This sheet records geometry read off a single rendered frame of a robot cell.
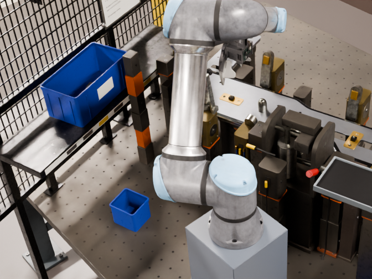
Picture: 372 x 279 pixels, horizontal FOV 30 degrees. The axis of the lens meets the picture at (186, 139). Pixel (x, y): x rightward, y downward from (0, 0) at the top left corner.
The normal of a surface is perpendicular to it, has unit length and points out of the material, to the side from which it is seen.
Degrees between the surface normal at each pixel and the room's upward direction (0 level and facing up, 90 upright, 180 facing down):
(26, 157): 0
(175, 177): 55
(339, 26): 0
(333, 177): 0
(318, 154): 90
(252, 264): 90
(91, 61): 90
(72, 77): 90
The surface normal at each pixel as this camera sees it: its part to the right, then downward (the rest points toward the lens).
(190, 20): -0.20, 0.15
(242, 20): 0.44, 0.25
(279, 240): 0.63, 0.47
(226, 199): -0.29, 0.62
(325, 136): 0.83, 0.32
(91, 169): -0.08, -0.75
